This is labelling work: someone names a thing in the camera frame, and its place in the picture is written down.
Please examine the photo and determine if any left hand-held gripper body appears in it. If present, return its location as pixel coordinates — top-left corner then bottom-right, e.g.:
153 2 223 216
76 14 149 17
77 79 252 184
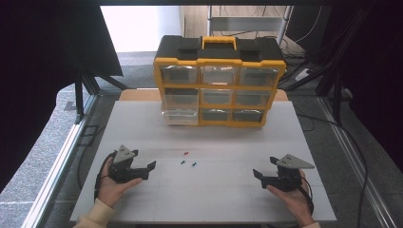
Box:
108 144 150 184

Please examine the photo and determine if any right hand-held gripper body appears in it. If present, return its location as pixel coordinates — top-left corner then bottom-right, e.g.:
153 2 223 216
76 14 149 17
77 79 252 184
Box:
261 153 316 193

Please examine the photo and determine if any clear plastic drawer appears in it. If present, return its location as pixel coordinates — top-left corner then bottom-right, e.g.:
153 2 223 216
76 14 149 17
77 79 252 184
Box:
161 107 201 126

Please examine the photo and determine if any person's left hand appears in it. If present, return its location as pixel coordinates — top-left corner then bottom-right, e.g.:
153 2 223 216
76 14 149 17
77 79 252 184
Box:
97 156 144 208

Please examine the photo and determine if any person's right hand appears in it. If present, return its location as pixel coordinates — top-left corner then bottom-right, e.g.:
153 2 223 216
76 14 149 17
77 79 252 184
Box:
265 170 315 225

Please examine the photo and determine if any white power strip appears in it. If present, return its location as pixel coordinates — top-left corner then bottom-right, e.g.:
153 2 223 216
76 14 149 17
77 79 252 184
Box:
295 67 312 82

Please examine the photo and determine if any grid of clear organizer drawers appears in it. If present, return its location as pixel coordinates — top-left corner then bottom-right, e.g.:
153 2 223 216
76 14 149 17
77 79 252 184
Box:
160 65 280 124

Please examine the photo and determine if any yellow black drawer organizer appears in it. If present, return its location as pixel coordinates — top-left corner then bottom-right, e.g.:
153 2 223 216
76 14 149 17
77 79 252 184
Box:
153 34 287 128

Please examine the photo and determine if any black curtain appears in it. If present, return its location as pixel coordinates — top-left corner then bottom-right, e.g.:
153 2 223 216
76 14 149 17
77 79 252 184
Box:
0 0 125 193
317 0 403 175

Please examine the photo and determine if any grey metal shelf stand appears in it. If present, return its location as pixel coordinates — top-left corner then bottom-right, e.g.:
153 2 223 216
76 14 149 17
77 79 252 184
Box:
207 5 294 46

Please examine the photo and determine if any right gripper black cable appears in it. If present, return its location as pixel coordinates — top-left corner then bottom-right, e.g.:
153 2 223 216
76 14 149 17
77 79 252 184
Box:
297 176 315 215

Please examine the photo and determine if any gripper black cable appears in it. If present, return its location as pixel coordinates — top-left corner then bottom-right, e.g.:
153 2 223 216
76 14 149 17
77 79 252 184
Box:
93 151 117 202
297 176 315 215

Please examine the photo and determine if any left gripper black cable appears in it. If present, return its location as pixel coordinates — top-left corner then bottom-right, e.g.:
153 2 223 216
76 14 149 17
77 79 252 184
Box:
93 151 117 202

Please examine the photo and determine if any aluminium floor rail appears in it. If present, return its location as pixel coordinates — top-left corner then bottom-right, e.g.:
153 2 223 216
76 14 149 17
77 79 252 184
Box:
21 94 98 228
317 96 397 228

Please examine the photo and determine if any black floor cable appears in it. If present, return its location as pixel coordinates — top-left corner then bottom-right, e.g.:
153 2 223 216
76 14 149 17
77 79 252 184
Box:
296 112 369 228

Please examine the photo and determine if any black metal frame stand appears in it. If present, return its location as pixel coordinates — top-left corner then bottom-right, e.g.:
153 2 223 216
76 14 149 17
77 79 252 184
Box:
73 61 130 125
316 70 346 125

